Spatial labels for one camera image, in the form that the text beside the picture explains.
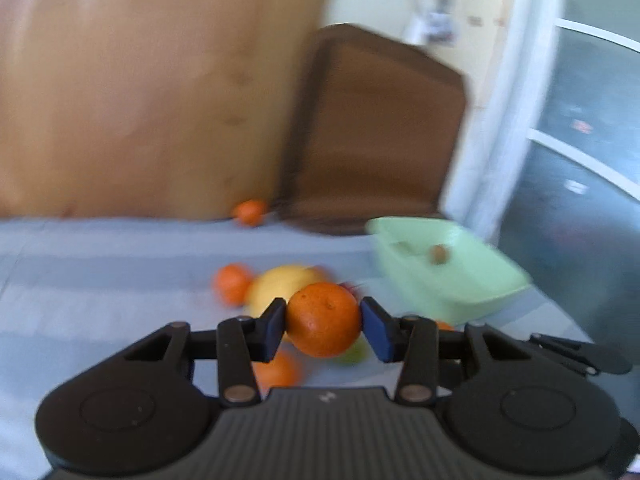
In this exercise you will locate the large yellow grapefruit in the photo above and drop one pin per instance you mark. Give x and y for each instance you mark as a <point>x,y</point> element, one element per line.
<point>280,282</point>

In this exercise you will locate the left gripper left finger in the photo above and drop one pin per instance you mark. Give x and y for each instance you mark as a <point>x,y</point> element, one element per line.
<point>236,344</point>

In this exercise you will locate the red tomato with stem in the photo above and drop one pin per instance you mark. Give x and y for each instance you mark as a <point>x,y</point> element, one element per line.
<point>353,289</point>

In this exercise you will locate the light green plastic basin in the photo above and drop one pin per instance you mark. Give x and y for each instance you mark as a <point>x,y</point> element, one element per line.
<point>478,280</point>

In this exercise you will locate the striped blue table cloth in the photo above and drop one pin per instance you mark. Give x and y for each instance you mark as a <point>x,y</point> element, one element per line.
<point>75,292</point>

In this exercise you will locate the brown kiwi fruit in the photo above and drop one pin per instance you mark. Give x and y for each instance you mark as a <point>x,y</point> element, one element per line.
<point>439,254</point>

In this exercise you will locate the orange tangerine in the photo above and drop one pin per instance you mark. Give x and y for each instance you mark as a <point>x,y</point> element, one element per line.
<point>250,213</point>
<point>444,326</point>
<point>231,283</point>
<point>284,370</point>
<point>323,320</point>

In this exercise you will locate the green tomato front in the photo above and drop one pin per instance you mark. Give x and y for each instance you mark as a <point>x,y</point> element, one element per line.
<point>357,353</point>

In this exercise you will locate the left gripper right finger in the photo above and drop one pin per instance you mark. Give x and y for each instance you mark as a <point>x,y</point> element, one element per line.
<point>495,369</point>

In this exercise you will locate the wood pattern board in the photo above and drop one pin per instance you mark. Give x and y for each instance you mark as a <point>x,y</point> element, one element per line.
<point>146,108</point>

